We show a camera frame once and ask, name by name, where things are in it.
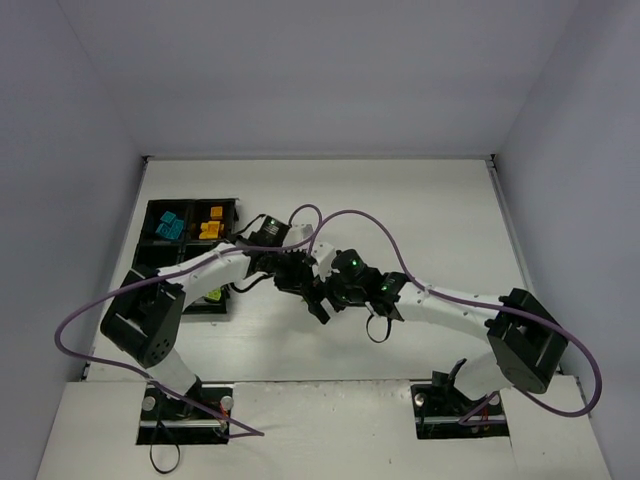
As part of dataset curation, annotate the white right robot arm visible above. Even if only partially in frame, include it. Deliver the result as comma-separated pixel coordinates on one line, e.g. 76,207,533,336
311,244,568,400

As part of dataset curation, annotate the long teal lego brick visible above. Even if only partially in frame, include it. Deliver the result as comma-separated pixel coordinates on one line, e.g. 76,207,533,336
167,219,184,240

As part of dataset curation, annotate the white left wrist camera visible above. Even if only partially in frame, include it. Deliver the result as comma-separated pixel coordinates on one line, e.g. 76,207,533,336
287,224,314,245

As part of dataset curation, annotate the black thin cable loop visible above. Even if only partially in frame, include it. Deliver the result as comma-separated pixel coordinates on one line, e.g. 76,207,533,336
364,309,393,344
149,424,181,474

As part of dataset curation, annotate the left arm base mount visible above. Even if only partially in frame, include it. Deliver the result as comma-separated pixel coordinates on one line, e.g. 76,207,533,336
136,384,230,446

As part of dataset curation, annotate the pale yellow sloped lego brick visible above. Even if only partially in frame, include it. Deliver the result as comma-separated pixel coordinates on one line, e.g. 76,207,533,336
204,289,222,302

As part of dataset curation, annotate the black divided sorting bin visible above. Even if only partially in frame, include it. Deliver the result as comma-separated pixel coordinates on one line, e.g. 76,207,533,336
132,198,241,315

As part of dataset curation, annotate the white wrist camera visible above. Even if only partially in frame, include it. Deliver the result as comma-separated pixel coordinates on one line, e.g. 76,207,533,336
287,224,314,245
310,242,336,281

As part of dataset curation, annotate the small teal lego brick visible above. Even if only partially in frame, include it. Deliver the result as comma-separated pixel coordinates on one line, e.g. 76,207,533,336
160,211,176,224

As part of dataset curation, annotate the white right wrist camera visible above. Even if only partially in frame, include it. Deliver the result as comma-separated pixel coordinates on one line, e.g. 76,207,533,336
310,242,336,281

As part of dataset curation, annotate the black thin cable loop right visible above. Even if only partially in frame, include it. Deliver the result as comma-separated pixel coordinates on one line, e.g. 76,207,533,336
364,309,393,344

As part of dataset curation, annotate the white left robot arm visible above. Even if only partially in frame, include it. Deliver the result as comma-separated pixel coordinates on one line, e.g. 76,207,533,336
100,217,330,401

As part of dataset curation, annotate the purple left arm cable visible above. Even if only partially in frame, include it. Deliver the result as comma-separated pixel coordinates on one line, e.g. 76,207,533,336
53,203,326,438

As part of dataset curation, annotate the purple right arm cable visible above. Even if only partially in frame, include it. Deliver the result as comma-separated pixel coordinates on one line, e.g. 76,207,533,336
307,209,603,424

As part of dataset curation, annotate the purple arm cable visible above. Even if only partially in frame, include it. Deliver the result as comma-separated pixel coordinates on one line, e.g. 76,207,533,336
53,203,326,438
307,209,603,424

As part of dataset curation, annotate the long orange lego brick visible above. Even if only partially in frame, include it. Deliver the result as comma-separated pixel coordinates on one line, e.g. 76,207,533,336
198,220,224,240

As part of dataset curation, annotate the orange small lego brick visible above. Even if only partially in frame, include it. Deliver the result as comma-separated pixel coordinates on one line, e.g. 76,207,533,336
210,206,224,221

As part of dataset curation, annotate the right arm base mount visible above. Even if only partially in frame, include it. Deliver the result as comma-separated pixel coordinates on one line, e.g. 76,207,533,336
410,359,510,440

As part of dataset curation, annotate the black thin cable loop left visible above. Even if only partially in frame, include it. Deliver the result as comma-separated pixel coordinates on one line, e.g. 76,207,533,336
149,424,181,474

